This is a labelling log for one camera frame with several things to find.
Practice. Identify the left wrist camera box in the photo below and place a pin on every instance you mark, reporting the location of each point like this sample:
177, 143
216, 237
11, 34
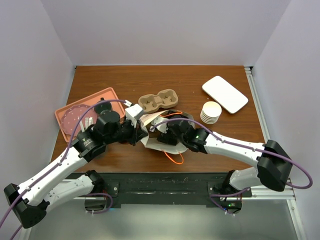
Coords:
134, 112

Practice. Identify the orange plastic tray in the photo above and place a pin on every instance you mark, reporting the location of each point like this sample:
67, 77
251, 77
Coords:
107, 94

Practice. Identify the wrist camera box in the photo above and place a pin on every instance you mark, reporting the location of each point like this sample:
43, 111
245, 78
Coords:
163, 128
134, 112

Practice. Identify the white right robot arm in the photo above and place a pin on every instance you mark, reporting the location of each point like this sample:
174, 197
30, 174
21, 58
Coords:
269, 163

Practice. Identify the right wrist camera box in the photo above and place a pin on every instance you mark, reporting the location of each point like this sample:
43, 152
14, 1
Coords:
163, 128

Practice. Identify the white rectangular tray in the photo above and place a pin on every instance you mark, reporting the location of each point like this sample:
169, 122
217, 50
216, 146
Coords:
231, 99

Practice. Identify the cardboard two-cup carrier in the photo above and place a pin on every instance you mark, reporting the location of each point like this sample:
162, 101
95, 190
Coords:
164, 99

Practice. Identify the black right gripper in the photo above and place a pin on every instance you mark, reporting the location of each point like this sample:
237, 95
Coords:
167, 138

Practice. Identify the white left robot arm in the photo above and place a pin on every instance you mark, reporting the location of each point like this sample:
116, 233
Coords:
33, 199

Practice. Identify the dark green mug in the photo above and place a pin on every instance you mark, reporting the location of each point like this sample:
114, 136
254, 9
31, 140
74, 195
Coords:
101, 108

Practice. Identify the pink dotted plate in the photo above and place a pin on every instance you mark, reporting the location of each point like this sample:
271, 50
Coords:
72, 116

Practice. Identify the stack of paper cups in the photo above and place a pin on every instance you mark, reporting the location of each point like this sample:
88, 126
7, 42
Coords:
210, 112

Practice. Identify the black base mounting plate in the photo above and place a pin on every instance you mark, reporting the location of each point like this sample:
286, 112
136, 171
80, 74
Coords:
166, 188

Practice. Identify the brown paper takeout bag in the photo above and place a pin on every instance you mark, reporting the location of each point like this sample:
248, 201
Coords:
173, 153

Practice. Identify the grey cup with stirrers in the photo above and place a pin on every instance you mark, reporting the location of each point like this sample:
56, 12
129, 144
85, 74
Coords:
85, 123

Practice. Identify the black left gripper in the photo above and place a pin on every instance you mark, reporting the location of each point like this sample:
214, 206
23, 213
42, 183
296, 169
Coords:
137, 133

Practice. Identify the aluminium frame rail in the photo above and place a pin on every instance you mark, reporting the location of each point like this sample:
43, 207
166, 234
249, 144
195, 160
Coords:
132, 82

